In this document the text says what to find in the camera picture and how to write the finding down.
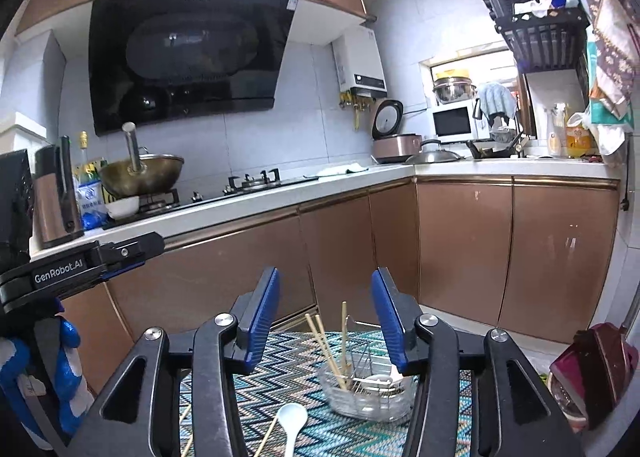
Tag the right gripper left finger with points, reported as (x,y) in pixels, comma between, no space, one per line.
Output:
(137,411)

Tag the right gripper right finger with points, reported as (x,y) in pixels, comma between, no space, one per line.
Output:
(513,413)

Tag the bamboo chopstick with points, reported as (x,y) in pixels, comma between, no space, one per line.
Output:
(341,380)
(187,446)
(266,437)

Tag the blue white gloved hand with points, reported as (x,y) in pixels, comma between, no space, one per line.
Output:
(43,385)

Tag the bamboo chopstick on mat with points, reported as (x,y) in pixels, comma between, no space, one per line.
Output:
(187,446)
(266,437)

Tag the copper electric kettle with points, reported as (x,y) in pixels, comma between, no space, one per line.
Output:
(57,218)

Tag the dark red trash bin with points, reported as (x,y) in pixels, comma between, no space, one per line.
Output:
(596,370)

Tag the blue label oil bottle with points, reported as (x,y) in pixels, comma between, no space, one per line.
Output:
(92,209)

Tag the white bowl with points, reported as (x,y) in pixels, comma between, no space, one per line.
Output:
(123,208)

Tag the clear utensil holder basket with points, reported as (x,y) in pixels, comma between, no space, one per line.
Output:
(371,396)

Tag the gas stove top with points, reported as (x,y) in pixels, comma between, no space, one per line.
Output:
(236,186)

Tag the white plastic spoon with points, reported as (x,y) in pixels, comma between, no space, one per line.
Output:
(292,417)

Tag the zigzag patterned table mat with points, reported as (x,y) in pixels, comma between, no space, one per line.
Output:
(287,373)

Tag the chopstick in holder left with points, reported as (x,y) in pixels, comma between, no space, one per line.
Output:
(316,327)

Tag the chopstick in holder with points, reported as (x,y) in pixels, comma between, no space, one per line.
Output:
(344,338)
(316,327)

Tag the chopstick in holder right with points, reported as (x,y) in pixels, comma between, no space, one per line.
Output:
(344,338)

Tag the black range hood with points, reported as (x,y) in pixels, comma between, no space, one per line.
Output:
(153,61)

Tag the steel pot lid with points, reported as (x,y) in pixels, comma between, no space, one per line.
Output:
(432,152)

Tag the yellow bottle on counter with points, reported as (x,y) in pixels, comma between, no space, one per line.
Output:
(579,141)

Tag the copper rice cooker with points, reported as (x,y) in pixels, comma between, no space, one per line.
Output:
(389,144)

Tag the white microwave oven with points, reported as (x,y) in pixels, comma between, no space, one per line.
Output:
(453,123)

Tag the blue hanging towel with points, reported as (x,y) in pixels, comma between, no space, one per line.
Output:
(496,100)

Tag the steel pot on microwave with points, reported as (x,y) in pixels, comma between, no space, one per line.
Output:
(453,85)

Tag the patterned hanging cloth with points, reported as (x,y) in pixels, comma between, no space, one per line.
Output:
(616,29)

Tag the white water heater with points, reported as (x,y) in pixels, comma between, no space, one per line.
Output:
(358,63)

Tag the brass wok with handle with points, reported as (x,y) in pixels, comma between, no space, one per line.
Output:
(140,174)

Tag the black wall rack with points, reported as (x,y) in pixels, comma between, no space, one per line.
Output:
(543,35)

